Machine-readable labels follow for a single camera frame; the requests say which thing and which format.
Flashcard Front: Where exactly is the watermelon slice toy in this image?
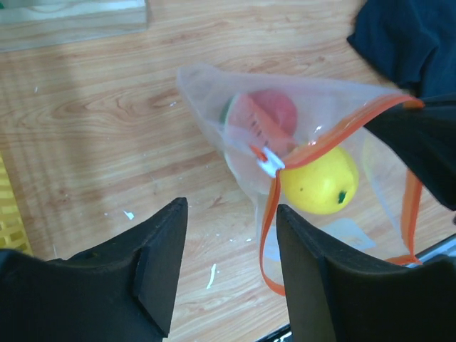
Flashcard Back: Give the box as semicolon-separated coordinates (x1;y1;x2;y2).
220;93;296;157

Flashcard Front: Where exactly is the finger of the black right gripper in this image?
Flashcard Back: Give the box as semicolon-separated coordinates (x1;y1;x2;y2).
365;93;455;211

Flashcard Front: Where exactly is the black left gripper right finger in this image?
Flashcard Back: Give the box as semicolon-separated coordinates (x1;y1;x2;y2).
276;204;455;341

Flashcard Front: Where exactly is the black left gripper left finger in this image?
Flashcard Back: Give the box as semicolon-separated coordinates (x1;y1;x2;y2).
1;197;188;341

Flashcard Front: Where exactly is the yellow lemon toy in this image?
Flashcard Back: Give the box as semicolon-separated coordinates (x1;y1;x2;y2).
280;147;359;215

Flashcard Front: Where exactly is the yellow plastic basket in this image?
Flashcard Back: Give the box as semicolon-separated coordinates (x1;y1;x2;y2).
0;158;33;255

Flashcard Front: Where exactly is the clear orange zip bag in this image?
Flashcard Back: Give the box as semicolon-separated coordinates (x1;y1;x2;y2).
177;64;425;295

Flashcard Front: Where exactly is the dark navy cloth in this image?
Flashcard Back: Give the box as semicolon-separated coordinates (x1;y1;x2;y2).
347;0;455;97

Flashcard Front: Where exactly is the wooden clothes rack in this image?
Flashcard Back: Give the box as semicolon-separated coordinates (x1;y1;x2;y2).
1;0;149;53

